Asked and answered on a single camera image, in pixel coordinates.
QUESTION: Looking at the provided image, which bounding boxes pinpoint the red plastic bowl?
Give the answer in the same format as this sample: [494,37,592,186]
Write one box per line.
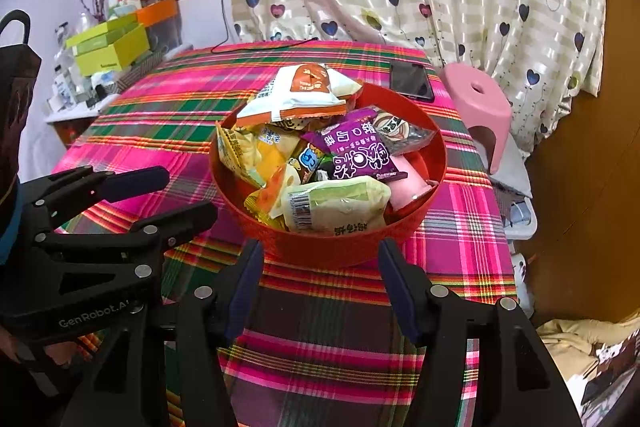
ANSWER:
[208,82,447,269]

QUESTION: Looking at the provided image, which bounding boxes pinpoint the black white striped tray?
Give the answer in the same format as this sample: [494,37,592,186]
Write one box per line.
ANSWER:
[115,49,166,90]

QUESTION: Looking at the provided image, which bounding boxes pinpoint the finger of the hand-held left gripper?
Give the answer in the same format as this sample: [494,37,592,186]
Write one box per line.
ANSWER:
[37,201,219,280]
[20,166,171,228]

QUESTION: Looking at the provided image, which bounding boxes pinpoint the pale teal boxes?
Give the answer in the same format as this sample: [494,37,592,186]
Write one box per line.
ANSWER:
[112,0,146,18]

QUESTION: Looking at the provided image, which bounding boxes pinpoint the clear packet with cartoon face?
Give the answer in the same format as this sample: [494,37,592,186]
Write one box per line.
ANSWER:
[372,109,436,158]

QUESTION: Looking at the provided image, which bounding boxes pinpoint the red container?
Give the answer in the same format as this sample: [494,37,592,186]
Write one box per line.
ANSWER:
[54,121,88,148]

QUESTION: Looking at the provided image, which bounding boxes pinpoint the beige cloth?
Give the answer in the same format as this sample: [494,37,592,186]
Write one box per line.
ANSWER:
[535,318,640,360]

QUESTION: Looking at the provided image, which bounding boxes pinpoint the yellow green snack packet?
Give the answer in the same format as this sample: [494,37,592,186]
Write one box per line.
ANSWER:
[216,124,266,188]

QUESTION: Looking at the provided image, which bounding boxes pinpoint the cluster of small bottles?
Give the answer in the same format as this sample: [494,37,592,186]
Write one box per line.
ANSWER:
[47,14,96,112]

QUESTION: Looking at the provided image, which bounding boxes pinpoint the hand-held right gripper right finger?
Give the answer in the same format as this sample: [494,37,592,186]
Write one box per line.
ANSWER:
[377,237,583,427]

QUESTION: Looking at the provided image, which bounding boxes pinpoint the lime green box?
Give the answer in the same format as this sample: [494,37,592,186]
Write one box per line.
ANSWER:
[72,24,151,76]

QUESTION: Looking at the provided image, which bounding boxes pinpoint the pink green plaid tablecloth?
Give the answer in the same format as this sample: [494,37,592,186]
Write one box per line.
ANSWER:
[50,41,516,427]

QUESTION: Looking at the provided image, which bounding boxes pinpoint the white and orange snack packet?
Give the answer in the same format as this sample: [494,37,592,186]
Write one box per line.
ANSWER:
[235,63,363,128]

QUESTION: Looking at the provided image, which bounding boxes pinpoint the pink jelly cup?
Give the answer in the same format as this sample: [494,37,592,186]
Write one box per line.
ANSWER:
[385,154,441,212]

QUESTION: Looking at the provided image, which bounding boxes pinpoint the orange lidded storage box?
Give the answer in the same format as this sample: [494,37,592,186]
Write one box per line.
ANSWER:
[136,0,181,50]

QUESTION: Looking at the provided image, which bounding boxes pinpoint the pale green snack packet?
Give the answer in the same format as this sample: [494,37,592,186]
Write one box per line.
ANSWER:
[281,177,392,237]

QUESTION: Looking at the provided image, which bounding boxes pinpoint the dark smartphone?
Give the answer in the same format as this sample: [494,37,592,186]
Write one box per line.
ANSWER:
[389,59,435,102]

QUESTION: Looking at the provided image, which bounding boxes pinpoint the person's left hand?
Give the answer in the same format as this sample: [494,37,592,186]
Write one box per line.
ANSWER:
[42,341,81,364]

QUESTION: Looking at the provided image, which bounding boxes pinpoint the purple snack packet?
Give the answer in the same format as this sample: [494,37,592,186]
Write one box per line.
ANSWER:
[300,106,416,182]

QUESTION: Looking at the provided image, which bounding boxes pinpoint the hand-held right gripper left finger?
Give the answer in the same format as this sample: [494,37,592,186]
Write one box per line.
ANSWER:
[60,239,265,427]

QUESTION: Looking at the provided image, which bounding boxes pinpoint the white side table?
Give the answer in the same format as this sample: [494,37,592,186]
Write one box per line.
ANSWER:
[44,42,193,125]

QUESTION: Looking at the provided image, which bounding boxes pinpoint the dark printed cloth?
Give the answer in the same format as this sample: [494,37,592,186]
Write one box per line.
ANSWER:
[580,342,640,418]

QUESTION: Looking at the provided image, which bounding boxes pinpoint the wooden wardrobe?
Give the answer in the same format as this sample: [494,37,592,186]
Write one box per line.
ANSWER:
[520,0,640,323]

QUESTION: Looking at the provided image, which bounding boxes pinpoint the olive green box lid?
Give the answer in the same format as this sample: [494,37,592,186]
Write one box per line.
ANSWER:
[65,14,143,50]

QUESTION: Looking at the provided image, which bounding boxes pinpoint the pink plastic stool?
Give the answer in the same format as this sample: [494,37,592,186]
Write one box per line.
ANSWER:
[440,62,513,175]

